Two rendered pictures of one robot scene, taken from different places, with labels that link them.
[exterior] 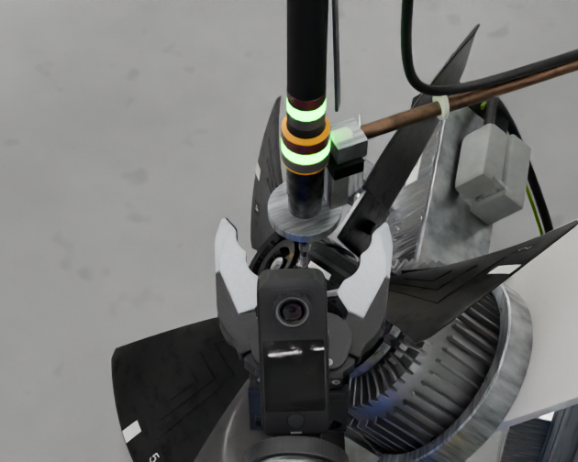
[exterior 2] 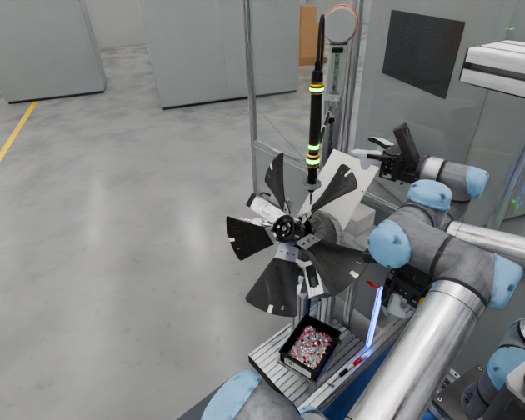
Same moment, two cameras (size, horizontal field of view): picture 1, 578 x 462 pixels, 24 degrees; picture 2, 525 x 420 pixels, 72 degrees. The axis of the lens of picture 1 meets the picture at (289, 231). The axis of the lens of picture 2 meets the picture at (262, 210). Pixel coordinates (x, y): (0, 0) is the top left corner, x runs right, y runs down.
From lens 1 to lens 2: 1.04 m
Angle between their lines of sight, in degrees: 39
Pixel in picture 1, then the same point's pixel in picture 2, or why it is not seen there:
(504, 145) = not seen: hidden behind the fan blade
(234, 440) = (320, 261)
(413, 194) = (274, 213)
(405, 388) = (325, 235)
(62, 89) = (79, 330)
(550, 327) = (331, 208)
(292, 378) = (412, 147)
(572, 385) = (351, 208)
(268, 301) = (403, 130)
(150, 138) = (120, 320)
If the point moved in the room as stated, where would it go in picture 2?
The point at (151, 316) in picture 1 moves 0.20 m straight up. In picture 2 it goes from (169, 355) to (163, 337)
